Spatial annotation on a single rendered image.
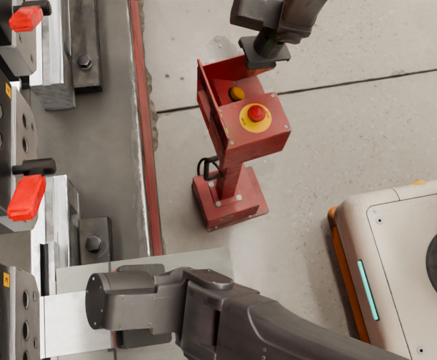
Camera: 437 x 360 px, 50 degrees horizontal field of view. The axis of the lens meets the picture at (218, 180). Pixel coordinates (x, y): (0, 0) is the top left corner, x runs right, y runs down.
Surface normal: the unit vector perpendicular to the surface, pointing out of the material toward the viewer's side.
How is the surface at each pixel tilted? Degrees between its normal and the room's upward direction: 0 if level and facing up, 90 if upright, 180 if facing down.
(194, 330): 38
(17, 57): 90
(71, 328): 0
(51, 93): 90
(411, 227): 0
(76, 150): 0
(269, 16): 31
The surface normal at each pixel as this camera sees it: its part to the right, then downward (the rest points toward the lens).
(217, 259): 0.05, -0.33
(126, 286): 0.46, -0.67
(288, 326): 0.14, -0.98
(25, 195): -0.04, -0.85
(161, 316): 0.56, 0.10
